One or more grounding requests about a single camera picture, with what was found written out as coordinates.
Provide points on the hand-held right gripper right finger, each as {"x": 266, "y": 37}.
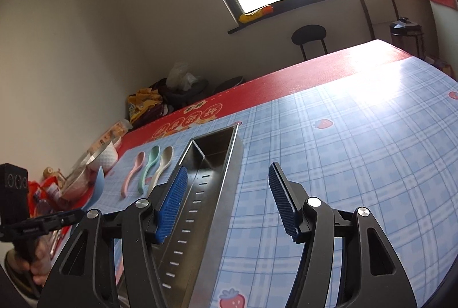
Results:
{"x": 282, "y": 204}

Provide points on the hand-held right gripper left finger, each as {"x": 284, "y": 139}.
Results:
{"x": 173, "y": 200}

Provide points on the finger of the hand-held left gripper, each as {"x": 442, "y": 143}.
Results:
{"x": 57, "y": 220}

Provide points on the stainless steel utensil tray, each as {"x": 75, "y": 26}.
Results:
{"x": 211, "y": 193}

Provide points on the beige spoon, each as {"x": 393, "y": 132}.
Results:
{"x": 165, "y": 156}

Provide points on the pink spoon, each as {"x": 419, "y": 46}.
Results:
{"x": 137, "y": 161}

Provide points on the person's left forearm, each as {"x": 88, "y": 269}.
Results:
{"x": 18, "y": 272}

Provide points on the person's left hand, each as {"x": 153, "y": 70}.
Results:
{"x": 41, "y": 258}

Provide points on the red snack packet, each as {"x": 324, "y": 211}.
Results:
{"x": 50, "y": 190}

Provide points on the tan snack packet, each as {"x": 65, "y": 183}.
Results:
{"x": 52, "y": 174}

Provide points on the clear glass bowl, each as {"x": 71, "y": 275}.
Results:
{"x": 77, "y": 183}

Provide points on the green spoon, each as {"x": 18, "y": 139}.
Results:
{"x": 154, "y": 154}

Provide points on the blue plaid tablecloth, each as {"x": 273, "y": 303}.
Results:
{"x": 322, "y": 150}

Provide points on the white dimpled bowl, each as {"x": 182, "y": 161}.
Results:
{"x": 105, "y": 158}

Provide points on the printed cardboard box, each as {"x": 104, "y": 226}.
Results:
{"x": 114, "y": 131}

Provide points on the yellow printed bag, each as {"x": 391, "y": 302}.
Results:
{"x": 145, "y": 106}

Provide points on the dark cloth pile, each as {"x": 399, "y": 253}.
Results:
{"x": 182, "y": 97}

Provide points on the clear plastic bag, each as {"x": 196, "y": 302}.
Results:
{"x": 180, "y": 74}

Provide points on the grey basin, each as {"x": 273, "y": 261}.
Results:
{"x": 230, "y": 83}

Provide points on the black round chair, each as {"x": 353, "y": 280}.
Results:
{"x": 309, "y": 34}

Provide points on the yellow object on sill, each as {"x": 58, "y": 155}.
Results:
{"x": 256, "y": 13}

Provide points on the brown cardboard box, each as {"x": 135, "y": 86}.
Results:
{"x": 440, "y": 65}

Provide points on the black pressure cooker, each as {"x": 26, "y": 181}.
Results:
{"x": 406, "y": 32}

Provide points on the dark metal frame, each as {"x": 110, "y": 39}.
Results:
{"x": 366, "y": 18}

